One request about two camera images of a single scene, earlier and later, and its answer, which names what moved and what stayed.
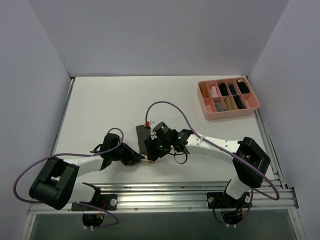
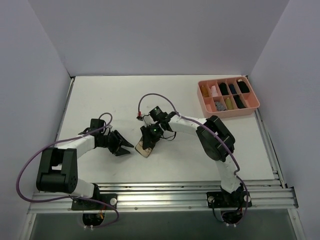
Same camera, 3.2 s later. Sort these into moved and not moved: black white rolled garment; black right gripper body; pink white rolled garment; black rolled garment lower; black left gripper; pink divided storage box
Moved: black left gripper; black right gripper body
Not moved: pink white rolled garment; pink divided storage box; black rolled garment lower; black white rolled garment
